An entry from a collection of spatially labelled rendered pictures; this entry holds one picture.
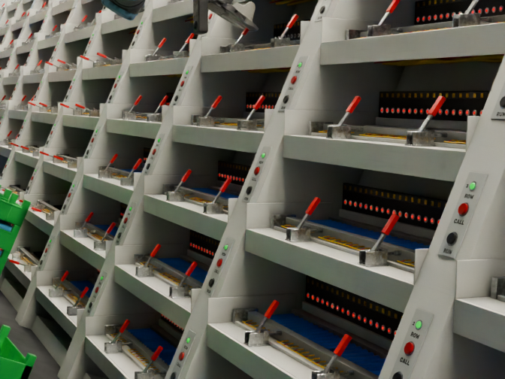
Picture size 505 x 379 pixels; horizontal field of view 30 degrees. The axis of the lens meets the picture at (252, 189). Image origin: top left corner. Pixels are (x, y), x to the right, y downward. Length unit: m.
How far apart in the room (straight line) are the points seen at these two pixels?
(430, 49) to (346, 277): 0.40
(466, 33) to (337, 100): 0.50
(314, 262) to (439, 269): 0.35
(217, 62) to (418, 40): 0.93
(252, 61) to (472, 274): 1.10
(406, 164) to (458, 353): 0.34
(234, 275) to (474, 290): 0.71
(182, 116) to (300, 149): 0.78
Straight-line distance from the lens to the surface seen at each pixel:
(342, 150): 1.66
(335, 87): 1.93
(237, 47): 2.39
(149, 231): 2.54
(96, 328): 2.54
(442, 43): 1.55
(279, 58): 2.09
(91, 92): 3.91
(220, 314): 1.87
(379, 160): 1.55
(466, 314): 1.24
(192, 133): 2.38
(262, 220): 1.87
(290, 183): 1.89
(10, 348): 2.54
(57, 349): 2.88
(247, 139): 2.05
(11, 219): 2.88
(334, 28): 1.93
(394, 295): 1.38
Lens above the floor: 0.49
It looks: 4 degrees up
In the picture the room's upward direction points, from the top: 22 degrees clockwise
